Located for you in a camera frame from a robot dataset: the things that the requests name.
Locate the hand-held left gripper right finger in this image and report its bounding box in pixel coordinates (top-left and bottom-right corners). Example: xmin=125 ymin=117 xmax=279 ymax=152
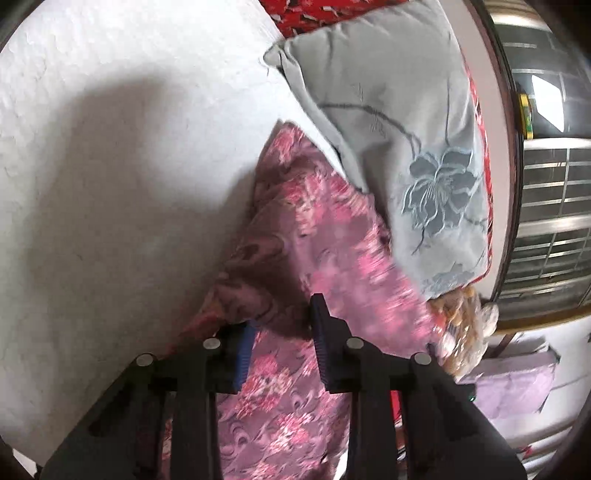
xmin=308 ymin=293 xmax=527 ymax=480

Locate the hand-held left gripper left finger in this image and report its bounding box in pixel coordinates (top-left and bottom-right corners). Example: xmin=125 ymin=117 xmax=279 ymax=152
xmin=41 ymin=320 xmax=254 ymax=480

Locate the purple floral garment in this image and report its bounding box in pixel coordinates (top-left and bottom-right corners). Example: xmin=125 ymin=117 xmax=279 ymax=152
xmin=168 ymin=121 xmax=435 ymax=480

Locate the plastic bag of plush toys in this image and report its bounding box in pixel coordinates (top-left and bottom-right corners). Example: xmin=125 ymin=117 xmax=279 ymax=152
xmin=429 ymin=288 xmax=502 ymax=379

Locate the lilac folded cloth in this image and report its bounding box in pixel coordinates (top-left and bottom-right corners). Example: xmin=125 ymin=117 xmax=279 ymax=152
xmin=462 ymin=332 xmax=561 ymax=421

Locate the white textured bedspread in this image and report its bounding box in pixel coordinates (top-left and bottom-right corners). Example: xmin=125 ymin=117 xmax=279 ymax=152
xmin=0 ymin=0 xmax=342 ymax=467

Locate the grey flower-print pillow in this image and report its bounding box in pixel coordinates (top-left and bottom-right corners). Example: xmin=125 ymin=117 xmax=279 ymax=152
xmin=263 ymin=0 xmax=491 ymax=301

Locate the window with metal grille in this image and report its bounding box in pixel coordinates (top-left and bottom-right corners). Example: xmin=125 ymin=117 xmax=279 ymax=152
xmin=489 ymin=0 xmax=591 ymax=324

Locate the yellow object on windowsill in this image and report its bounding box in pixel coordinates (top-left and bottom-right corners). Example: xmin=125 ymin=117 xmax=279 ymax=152
xmin=519 ymin=95 xmax=536 ymax=139

